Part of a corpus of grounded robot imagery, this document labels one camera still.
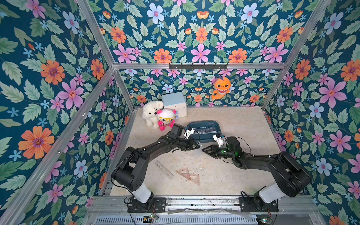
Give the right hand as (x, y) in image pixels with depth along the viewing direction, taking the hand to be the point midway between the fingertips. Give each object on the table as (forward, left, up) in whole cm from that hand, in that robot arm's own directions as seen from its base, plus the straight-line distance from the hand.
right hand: (204, 151), depth 84 cm
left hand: (+2, +3, +3) cm, 4 cm away
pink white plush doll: (+23, +26, +5) cm, 35 cm away
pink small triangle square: (-13, +5, -10) cm, 17 cm away
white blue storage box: (+36, +20, +7) cm, 42 cm away
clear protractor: (-1, +4, -2) cm, 5 cm away
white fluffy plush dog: (+23, +37, +9) cm, 44 cm away
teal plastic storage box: (+21, -1, -9) cm, 23 cm away
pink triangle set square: (-12, +10, -10) cm, 18 cm away
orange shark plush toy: (+42, -13, +16) cm, 47 cm away
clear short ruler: (-8, +26, -9) cm, 29 cm away
